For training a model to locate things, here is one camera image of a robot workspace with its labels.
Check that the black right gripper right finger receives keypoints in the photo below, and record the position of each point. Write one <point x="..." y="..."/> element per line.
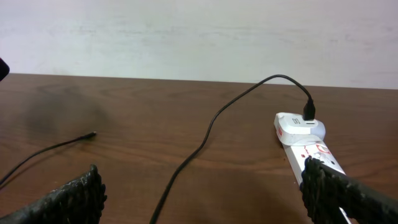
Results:
<point x="330" y="197"/>

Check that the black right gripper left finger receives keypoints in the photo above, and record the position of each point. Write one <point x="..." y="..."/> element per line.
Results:
<point x="80" y="201"/>

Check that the white power strip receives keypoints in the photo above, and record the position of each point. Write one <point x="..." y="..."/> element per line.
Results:
<point x="298" y="154"/>

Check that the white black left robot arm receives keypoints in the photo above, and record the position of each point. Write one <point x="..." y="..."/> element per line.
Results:
<point x="4" y="69"/>

